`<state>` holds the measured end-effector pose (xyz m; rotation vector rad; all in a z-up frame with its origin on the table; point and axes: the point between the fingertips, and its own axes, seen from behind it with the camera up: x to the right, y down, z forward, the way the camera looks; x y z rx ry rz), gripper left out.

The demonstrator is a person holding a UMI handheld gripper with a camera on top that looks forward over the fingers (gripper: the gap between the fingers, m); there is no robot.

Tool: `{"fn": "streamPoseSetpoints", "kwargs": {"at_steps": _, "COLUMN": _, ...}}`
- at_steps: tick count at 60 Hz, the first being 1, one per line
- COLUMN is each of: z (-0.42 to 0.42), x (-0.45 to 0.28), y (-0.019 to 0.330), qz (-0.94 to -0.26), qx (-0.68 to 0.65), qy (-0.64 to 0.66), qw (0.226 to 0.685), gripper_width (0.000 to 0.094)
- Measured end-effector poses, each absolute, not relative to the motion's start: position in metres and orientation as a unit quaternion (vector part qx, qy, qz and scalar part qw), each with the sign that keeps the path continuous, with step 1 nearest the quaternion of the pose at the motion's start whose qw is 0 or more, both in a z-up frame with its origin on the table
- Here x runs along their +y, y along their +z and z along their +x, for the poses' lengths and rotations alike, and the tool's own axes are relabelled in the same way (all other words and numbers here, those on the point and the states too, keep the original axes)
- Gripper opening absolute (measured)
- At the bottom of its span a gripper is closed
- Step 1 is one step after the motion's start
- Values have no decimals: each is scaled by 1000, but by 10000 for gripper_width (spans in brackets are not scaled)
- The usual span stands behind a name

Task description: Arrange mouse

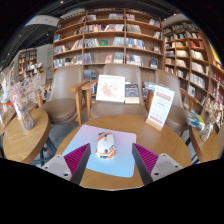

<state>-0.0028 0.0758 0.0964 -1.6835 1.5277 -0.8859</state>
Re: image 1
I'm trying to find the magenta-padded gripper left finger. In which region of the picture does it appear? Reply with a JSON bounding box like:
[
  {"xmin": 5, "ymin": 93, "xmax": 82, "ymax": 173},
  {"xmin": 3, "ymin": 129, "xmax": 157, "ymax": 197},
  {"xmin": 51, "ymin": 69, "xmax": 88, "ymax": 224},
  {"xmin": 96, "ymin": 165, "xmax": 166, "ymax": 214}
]
[{"xmin": 40, "ymin": 143, "xmax": 92, "ymax": 186}]

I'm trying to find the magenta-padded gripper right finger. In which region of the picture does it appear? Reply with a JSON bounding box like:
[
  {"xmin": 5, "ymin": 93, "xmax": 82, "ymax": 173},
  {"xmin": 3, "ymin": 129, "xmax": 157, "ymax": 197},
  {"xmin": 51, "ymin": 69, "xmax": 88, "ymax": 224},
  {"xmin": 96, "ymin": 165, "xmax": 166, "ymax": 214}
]
[{"xmin": 131, "ymin": 143, "xmax": 184, "ymax": 186}]

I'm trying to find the white and orange computer mouse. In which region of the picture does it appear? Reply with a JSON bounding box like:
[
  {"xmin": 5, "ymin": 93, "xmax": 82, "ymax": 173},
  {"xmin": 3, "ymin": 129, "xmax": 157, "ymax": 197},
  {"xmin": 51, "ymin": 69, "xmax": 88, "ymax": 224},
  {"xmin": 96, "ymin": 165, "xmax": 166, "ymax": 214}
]
[{"xmin": 95, "ymin": 131, "xmax": 118, "ymax": 160}]

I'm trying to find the pink-blue gradient mouse pad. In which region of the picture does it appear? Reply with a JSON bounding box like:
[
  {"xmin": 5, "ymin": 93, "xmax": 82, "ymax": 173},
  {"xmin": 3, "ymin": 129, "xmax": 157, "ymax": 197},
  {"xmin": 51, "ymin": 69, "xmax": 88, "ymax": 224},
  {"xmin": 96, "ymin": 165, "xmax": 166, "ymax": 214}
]
[{"xmin": 62, "ymin": 124, "xmax": 138, "ymax": 179}]

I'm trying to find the brown leather wooden armchair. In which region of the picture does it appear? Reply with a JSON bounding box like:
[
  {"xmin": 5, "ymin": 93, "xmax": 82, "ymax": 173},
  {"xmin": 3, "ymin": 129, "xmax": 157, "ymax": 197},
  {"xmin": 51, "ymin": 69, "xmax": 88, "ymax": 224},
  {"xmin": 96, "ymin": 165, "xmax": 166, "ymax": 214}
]
[
  {"xmin": 154, "ymin": 69, "xmax": 201, "ymax": 134},
  {"xmin": 39, "ymin": 65, "xmax": 84, "ymax": 126},
  {"xmin": 81, "ymin": 63, "xmax": 149, "ymax": 120},
  {"xmin": 33, "ymin": 71, "xmax": 56, "ymax": 108}
]

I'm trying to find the round wooden side table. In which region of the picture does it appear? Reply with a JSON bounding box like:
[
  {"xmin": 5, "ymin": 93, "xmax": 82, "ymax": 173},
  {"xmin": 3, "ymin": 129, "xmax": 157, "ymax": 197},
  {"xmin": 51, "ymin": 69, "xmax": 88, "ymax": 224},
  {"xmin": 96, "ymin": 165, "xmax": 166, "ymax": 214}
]
[
  {"xmin": 188, "ymin": 124, "xmax": 224, "ymax": 164},
  {"xmin": 0, "ymin": 107, "xmax": 52, "ymax": 165}
]

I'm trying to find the acrylic sign with wooden base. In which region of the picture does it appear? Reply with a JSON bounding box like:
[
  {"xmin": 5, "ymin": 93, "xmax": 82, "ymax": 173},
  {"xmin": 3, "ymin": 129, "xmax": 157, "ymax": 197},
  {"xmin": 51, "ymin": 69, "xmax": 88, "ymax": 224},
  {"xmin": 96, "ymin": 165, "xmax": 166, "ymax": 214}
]
[{"xmin": 145, "ymin": 84, "xmax": 176, "ymax": 132}]

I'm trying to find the glass vase with pink flowers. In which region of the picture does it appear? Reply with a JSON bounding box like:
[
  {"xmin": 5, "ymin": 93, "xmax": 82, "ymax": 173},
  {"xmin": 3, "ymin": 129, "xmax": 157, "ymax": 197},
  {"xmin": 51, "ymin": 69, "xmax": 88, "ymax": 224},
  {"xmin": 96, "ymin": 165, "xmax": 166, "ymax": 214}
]
[{"xmin": 7, "ymin": 74, "xmax": 51, "ymax": 131}]

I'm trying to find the blue and yellow book stack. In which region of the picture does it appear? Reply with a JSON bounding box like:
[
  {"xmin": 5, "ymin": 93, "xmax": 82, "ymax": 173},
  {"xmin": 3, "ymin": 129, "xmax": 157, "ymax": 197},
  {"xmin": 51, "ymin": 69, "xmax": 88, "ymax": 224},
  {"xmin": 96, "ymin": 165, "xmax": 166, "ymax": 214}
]
[{"xmin": 185, "ymin": 108, "xmax": 206, "ymax": 131}]

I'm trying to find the glass vase with beige flowers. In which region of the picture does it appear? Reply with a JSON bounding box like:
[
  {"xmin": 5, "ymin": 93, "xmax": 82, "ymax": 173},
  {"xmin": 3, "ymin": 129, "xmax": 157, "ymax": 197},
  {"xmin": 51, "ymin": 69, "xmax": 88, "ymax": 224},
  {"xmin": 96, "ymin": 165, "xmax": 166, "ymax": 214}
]
[{"xmin": 198, "ymin": 96, "xmax": 224, "ymax": 143}]

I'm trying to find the dark cover book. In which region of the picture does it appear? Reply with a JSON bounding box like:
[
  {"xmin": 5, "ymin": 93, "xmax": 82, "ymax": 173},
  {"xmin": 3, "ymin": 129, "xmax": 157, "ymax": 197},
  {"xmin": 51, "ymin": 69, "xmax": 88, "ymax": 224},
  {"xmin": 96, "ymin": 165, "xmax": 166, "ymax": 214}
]
[{"xmin": 124, "ymin": 83, "xmax": 140, "ymax": 105}]

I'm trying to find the light blue book stack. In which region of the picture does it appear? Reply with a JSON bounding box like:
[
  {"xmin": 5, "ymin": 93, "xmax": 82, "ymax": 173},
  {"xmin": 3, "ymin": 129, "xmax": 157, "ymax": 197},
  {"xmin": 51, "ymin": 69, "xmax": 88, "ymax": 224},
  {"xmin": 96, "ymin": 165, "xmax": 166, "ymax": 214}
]
[{"xmin": 143, "ymin": 80, "xmax": 164, "ymax": 99}]

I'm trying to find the white framed floral picture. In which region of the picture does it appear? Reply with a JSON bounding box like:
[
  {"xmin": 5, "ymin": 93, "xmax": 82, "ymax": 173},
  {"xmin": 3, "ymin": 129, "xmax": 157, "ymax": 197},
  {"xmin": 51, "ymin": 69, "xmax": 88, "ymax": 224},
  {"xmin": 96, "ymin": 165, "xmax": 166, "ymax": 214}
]
[{"xmin": 95, "ymin": 74, "xmax": 127, "ymax": 104}]

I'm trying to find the small distant wooden bookshelf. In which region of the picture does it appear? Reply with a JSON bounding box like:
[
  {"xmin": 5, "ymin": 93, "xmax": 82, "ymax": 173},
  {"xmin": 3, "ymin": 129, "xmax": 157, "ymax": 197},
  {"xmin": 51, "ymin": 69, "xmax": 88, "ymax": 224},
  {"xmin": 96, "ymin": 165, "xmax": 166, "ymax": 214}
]
[{"xmin": 16, "ymin": 48, "xmax": 44, "ymax": 81}]

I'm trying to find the wide wooden bookshelf unit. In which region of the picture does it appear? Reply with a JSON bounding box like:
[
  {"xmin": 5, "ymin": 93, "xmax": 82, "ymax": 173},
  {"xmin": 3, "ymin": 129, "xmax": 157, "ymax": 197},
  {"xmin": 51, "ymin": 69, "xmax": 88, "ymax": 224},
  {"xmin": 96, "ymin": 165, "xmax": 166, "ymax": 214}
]
[{"xmin": 52, "ymin": 8, "xmax": 165, "ymax": 81}]

